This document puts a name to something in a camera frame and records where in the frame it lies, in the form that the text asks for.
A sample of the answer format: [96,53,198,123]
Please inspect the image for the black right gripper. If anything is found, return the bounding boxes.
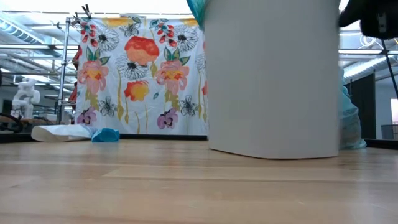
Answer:
[338,0,398,40]

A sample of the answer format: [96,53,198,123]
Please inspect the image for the white plastic trash bin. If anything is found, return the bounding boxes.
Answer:
[203,0,341,160]

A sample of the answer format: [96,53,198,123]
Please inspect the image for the light blue trash bag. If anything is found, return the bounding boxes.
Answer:
[338,67,368,151]

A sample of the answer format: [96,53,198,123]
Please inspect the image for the teal mesh cloth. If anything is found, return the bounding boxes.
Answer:
[186,0,208,31]

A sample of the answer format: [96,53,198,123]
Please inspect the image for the blue folded trash bag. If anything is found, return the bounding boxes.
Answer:
[91,128,121,143]

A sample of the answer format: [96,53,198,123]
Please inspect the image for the black slanted pole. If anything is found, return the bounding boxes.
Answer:
[381,39,398,98]

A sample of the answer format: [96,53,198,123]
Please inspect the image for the black partition panel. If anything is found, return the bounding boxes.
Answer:
[344,72,377,140]

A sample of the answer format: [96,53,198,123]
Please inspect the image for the grey wastebasket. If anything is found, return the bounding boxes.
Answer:
[381,124,398,141]

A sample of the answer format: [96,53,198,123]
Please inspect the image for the floral print curtain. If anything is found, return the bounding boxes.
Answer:
[75,14,210,136]

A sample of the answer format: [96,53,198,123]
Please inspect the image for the black curtain clip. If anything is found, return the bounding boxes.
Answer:
[81,3,93,19]

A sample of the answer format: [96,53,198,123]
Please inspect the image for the red fabric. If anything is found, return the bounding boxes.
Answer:
[68,46,82,103]

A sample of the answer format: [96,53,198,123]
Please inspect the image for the white blue plastic package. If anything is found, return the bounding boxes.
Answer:
[30,124,98,143]

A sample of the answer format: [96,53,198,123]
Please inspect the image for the metal wire rack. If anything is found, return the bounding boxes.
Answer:
[55,15,82,125]

